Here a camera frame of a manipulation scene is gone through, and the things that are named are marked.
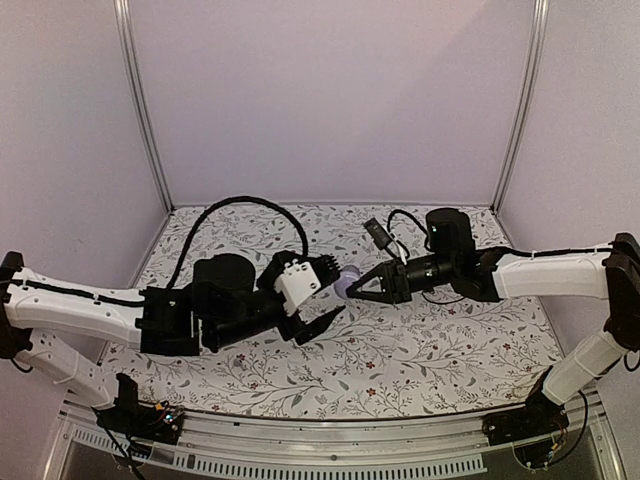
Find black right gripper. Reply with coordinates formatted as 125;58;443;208
346;254;456;306

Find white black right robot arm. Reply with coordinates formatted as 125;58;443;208
345;208;639;445

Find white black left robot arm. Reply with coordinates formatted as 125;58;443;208
1;251;339;444

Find floral patterned table mat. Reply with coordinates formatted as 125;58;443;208
102;204;561;419

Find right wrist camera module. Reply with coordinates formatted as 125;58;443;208
364;218;408;263

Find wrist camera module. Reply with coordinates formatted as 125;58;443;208
274;255;339;317
364;218;408;263

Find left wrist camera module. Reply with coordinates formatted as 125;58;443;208
274;255;339;317

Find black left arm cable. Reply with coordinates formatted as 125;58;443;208
167;197;311;291

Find aluminium front rail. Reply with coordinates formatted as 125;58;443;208
43;389;627;479

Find right aluminium frame post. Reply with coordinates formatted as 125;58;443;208
491;0;550;216

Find aluminium frame post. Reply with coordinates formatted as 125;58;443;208
491;0;550;216
113;0;175;214

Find left aluminium frame post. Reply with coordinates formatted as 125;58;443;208
113;0;175;214

